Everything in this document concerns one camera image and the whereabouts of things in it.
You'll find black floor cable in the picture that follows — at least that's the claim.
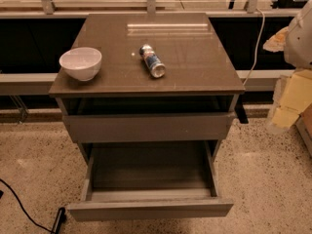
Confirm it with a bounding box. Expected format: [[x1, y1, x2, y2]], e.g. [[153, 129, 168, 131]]
[[0, 178, 56, 234]]

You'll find white cable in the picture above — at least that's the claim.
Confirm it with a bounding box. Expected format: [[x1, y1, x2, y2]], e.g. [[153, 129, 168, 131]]
[[242, 7, 266, 87]]

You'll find cardboard box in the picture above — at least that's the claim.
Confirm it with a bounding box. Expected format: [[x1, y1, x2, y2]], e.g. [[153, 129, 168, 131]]
[[296, 104, 312, 156]]

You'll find blue silver soda can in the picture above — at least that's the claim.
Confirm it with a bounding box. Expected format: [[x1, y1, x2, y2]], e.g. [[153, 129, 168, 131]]
[[139, 44, 166, 78]]

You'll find grey top drawer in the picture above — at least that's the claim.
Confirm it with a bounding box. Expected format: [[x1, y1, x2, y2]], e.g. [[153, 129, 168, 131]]
[[63, 113, 235, 143]]

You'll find black floor plug block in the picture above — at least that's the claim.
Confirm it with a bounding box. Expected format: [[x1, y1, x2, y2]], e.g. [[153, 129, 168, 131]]
[[51, 207, 66, 234]]

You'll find white ceramic bowl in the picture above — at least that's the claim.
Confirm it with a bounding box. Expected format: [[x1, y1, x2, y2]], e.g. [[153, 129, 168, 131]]
[[59, 47, 102, 81]]

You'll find grey drawer cabinet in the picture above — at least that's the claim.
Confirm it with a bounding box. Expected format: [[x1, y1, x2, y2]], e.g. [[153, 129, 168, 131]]
[[50, 14, 244, 158]]

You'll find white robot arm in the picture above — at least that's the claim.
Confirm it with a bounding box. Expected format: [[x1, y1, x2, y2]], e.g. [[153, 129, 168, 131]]
[[263, 0, 312, 134]]

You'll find grey drawer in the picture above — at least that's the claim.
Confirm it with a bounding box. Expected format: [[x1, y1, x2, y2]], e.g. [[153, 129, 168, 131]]
[[68, 141, 233, 221], [63, 113, 235, 143]]

